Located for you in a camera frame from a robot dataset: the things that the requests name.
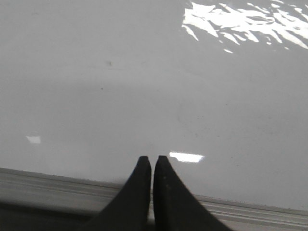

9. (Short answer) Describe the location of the white whiteboard with aluminium frame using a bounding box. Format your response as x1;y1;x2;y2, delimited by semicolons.
0;0;308;231

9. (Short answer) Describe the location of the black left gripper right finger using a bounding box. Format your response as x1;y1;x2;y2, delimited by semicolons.
153;156;231;231

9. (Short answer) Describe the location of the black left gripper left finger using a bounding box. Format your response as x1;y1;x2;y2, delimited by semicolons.
81;156;152;231

